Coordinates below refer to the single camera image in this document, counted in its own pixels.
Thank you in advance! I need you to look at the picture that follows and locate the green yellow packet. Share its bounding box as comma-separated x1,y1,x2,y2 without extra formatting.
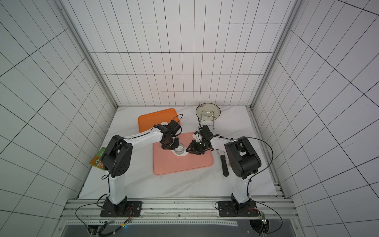
89,147,106,170

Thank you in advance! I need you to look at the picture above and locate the white dough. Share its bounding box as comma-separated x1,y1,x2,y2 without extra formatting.
172,146,189,157

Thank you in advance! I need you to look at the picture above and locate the metal spatula black handle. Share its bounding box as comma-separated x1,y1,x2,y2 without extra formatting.
217,149,229,177

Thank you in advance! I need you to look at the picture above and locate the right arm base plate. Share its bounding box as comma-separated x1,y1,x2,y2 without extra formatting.
216,200,260,217

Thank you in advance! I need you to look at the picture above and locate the left base black cable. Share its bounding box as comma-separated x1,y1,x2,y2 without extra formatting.
75,194,109,235

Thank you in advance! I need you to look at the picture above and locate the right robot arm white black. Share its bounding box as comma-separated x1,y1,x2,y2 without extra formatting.
186,125,262,210

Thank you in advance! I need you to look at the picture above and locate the metal wire lid rack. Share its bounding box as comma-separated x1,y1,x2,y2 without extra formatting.
197,111,216,130

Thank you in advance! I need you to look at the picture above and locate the pink plastic tray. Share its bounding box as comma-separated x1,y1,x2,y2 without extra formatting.
153,143,214,175

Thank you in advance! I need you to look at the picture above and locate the orange plastic tray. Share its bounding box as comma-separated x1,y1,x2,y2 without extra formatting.
138,108,180,133

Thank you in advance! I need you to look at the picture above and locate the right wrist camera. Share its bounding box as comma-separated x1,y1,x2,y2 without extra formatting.
192,132,202,143

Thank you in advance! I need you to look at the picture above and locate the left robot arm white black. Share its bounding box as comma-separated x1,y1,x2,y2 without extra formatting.
101,120,182,205

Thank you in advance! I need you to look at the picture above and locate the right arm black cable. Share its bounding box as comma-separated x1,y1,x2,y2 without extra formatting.
219,136,284,235

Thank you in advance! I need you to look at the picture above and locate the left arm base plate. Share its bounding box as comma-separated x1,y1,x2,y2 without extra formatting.
100,200,143,218

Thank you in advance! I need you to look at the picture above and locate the aluminium mounting rail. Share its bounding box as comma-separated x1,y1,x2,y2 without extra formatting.
59,196,299,227

